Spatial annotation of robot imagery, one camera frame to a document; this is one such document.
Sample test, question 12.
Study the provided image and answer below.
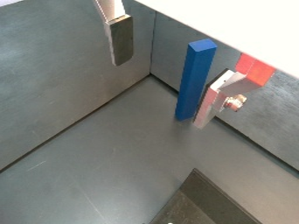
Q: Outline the black curved holder stand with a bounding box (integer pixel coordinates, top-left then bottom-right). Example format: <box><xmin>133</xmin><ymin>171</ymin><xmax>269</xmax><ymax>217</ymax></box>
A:
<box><xmin>149</xmin><ymin>168</ymin><xmax>261</xmax><ymax>224</ymax></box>

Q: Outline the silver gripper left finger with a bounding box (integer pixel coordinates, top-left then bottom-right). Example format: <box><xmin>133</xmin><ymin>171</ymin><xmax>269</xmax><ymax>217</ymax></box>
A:
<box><xmin>92</xmin><ymin>0</ymin><xmax>133</xmax><ymax>67</ymax></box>

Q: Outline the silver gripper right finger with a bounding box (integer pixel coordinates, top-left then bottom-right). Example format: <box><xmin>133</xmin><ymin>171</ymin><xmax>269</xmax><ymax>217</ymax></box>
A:
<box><xmin>192</xmin><ymin>53</ymin><xmax>276</xmax><ymax>129</ymax></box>

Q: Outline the blue rectangular block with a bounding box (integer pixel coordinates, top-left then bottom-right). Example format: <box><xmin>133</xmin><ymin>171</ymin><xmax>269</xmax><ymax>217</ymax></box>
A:
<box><xmin>175</xmin><ymin>38</ymin><xmax>217</xmax><ymax>121</ymax></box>

